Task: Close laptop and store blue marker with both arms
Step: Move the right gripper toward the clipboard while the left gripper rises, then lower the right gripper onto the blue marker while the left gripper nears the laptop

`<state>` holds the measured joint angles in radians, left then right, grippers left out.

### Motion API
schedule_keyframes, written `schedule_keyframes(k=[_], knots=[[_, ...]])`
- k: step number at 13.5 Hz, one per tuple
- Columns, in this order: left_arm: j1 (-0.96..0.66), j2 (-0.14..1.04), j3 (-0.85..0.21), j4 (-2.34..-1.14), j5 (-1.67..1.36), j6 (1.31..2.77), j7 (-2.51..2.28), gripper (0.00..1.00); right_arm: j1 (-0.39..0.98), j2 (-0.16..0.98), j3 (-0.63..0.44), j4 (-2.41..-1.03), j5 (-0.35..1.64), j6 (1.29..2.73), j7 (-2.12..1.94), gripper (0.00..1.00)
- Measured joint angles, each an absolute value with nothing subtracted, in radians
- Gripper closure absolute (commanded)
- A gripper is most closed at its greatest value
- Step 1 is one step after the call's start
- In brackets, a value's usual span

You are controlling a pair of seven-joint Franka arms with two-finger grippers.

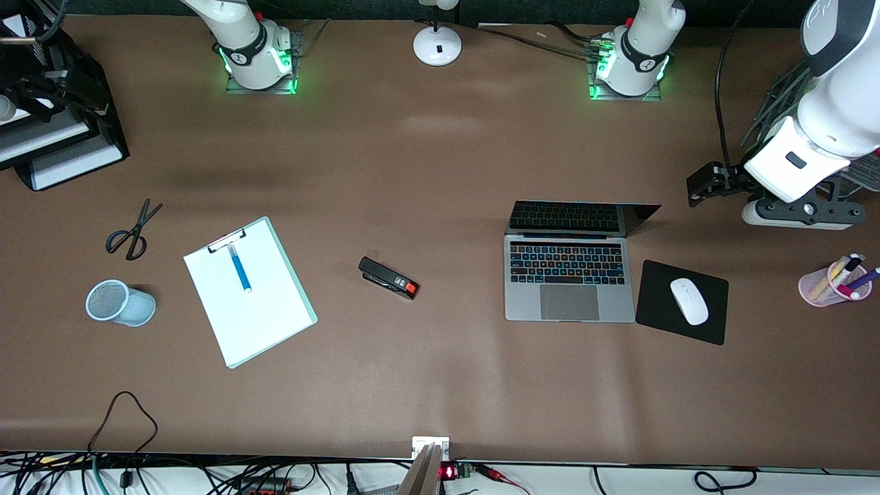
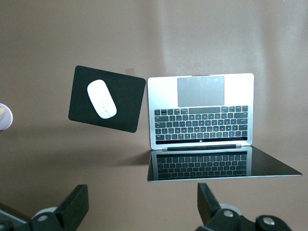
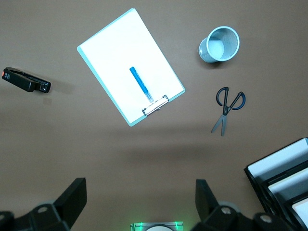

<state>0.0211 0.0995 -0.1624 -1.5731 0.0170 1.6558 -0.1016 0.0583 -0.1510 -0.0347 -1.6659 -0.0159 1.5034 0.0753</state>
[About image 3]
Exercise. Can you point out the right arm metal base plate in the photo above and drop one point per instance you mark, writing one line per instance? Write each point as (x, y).
(137, 226)

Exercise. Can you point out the black tiered document tray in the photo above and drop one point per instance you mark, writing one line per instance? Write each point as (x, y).
(257, 190)

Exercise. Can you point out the blue marker pen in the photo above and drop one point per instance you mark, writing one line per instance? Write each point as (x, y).
(139, 81)

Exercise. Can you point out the white paper sheet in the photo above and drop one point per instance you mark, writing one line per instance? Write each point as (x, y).
(120, 60)

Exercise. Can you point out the light blue mesh pen cup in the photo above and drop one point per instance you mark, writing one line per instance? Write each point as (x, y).
(204, 51)

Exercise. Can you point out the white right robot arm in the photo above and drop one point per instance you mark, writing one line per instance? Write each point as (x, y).
(158, 229)

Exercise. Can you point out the white paper stack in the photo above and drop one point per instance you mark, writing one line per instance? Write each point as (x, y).
(302, 209)
(291, 187)
(276, 161)

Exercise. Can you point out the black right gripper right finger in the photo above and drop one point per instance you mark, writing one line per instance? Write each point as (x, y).
(209, 204)

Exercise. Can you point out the black stapler with red end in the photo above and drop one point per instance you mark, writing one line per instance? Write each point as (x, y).
(24, 81)

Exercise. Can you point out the teal clipboard with metal clip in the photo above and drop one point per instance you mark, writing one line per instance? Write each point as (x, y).
(156, 104)

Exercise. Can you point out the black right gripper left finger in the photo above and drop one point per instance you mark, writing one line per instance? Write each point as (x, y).
(69, 199)

